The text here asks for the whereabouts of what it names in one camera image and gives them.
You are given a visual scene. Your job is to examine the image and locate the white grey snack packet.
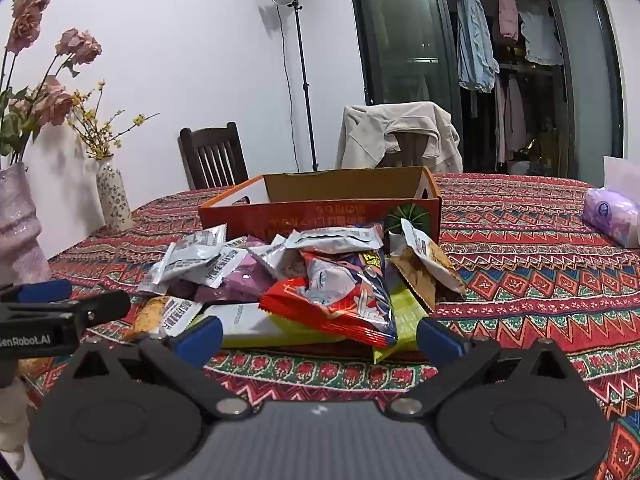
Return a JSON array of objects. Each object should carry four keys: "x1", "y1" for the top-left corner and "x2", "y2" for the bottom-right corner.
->
[{"x1": 137, "y1": 223, "x2": 227, "y2": 296}]

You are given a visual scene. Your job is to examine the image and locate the purple tissue pack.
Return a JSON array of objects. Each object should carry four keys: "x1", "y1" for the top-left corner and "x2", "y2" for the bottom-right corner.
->
[{"x1": 582, "y1": 188, "x2": 639, "y2": 249}]

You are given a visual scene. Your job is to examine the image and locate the patterned red tablecloth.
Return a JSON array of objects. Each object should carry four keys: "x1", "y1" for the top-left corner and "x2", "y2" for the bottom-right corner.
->
[{"x1": 0, "y1": 173, "x2": 640, "y2": 480}]

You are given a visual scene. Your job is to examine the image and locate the pink snack packet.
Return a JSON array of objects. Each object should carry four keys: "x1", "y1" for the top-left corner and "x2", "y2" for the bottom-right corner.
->
[{"x1": 168, "y1": 236, "x2": 276, "y2": 304}]

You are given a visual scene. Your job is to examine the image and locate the beige jacket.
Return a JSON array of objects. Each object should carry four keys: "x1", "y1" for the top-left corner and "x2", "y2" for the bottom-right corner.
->
[{"x1": 336, "y1": 101, "x2": 463, "y2": 174}]

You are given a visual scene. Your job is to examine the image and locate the chair with beige jacket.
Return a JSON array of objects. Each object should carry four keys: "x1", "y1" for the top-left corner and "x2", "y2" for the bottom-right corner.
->
[{"x1": 378, "y1": 132, "x2": 436, "y2": 170}]

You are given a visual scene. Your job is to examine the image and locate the dark framed glass door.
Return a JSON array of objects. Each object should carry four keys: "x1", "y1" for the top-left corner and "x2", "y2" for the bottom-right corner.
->
[{"x1": 337, "y1": 0, "x2": 624, "y2": 186}]

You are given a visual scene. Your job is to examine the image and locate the silver white snack packet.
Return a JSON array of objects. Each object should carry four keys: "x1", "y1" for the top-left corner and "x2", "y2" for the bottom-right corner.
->
[{"x1": 284, "y1": 226, "x2": 383, "y2": 255}]

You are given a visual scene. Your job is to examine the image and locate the green white snack packet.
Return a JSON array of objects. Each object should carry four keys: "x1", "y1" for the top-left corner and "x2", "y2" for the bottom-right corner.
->
[{"x1": 198, "y1": 304, "x2": 343, "y2": 349}]

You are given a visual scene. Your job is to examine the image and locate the dark wooden chair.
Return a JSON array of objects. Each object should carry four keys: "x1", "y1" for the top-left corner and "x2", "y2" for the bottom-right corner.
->
[{"x1": 178, "y1": 122, "x2": 248, "y2": 190}]

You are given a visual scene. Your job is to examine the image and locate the pink textured vase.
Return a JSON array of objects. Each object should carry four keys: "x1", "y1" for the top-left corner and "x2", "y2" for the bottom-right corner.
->
[{"x1": 0, "y1": 162, "x2": 51, "y2": 285}]

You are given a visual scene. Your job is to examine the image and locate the light blue hanging shirt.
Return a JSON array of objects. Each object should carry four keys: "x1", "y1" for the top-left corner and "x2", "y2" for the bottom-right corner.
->
[{"x1": 457, "y1": 0, "x2": 500, "y2": 93}]

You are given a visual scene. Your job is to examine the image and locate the yellow flower branches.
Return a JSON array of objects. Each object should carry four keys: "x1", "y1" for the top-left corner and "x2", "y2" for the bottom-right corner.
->
[{"x1": 66, "y1": 80, "x2": 158, "y2": 162}]

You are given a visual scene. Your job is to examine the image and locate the white hanging garment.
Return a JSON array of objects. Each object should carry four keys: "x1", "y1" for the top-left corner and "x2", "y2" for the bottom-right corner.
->
[{"x1": 520, "y1": 10, "x2": 563, "y2": 66}]

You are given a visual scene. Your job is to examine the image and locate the white tissue paper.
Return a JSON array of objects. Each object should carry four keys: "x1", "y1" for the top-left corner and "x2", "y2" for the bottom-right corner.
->
[{"x1": 603, "y1": 156, "x2": 640, "y2": 204}]

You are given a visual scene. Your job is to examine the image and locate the studio light on stand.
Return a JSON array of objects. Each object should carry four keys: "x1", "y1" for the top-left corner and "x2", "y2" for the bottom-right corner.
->
[{"x1": 268, "y1": 0, "x2": 321, "y2": 174}]

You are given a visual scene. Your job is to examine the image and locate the pumpkin crisp snack packet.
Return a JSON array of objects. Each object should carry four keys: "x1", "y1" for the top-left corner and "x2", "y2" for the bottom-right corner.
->
[{"x1": 388, "y1": 218, "x2": 466, "y2": 312}]

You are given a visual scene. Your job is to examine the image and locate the orange cardboard box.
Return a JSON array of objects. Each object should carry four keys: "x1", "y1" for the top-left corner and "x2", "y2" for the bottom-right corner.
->
[{"x1": 198, "y1": 167, "x2": 442, "y2": 240}]

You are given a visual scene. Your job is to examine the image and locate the pink hanging garment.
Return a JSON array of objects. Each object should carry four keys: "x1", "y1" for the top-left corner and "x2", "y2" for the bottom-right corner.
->
[{"x1": 494, "y1": 0, "x2": 520, "y2": 44}]

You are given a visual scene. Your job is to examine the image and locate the red white snack bag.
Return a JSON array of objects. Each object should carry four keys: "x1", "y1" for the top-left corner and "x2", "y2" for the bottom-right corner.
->
[{"x1": 259, "y1": 249, "x2": 398, "y2": 349}]

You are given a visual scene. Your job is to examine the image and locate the dried pink roses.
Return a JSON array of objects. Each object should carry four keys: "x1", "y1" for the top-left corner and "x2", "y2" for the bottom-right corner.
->
[{"x1": 1, "y1": 0, "x2": 102, "y2": 165}]

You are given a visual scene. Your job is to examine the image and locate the white floral ceramic vase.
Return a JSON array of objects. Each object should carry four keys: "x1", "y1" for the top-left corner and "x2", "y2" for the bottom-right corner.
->
[{"x1": 96, "y1": 157, "x2": 134, "y2": 232}]

